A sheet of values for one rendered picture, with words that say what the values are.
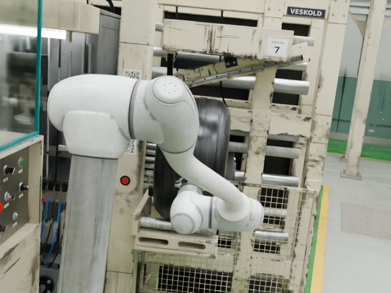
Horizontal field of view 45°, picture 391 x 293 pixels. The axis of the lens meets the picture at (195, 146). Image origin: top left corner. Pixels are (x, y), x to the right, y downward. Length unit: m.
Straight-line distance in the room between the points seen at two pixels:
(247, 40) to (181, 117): 1.32
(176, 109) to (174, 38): 1.33
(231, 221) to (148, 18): 0.96
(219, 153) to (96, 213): 0.92
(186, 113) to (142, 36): 1.08
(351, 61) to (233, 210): 9.69
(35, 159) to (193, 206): 0.77
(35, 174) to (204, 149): 0.68
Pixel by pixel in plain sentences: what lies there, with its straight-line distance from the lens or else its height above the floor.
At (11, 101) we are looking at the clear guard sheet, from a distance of 1.73.
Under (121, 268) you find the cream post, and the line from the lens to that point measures 2.25.
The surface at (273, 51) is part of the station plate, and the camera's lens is 2.25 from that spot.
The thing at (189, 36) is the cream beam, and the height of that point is 1.71.
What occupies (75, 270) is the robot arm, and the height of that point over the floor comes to 1.17.
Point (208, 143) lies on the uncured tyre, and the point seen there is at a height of 1.30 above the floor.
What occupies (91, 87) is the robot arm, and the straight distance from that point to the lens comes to 1.01.
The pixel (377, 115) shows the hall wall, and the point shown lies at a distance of 11.00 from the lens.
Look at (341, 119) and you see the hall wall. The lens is 10.97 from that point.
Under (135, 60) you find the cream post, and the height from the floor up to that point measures 1.59.
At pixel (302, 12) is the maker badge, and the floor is 1.90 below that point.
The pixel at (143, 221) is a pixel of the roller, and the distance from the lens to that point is 2.06.
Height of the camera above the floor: 1.65
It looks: 12 degrees down
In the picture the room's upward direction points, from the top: 6 degrees clockwise
